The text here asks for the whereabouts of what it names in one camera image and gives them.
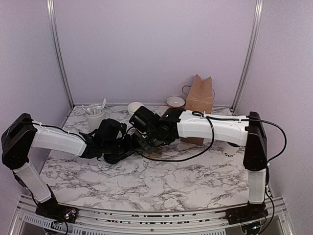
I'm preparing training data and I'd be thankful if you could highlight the orange white bowl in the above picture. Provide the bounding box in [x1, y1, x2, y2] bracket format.
[166, 96, 185, 108]

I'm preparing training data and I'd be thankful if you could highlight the brown cardboard cup carrier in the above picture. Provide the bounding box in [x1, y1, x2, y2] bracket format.
[143, 147, 163, 159]

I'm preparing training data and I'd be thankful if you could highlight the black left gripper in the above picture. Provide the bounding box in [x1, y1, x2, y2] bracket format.
[103, 133, 141, 160]

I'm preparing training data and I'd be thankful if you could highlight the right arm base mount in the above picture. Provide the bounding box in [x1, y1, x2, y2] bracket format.
[225, 202, 268, 225]

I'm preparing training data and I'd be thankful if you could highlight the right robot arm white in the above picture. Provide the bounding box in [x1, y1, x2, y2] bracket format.
[129, 106, 268, 219]

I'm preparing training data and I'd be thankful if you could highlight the white paper coffee cup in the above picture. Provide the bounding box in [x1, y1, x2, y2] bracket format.
[223, 142, 240, 158]

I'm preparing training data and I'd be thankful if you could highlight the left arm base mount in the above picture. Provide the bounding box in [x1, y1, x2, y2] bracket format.
[35, 196, 78, 223]

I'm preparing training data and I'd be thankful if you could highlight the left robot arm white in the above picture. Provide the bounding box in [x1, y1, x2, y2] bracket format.
[1, 113, 133, 218]

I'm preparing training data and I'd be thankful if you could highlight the white wrapped stir stick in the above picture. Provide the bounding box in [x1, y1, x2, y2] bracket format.
[101, 98, 107, 109]

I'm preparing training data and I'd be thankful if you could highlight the white ribbed canister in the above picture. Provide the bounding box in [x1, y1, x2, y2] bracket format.
[83, 104, 105, 131]

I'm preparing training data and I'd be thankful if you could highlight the aluminium frame post right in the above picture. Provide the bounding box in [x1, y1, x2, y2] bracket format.
[230, 0, 264, 112]

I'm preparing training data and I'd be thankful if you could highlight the brown paper bag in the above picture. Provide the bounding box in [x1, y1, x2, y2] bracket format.
[180, 74, 216, 145]

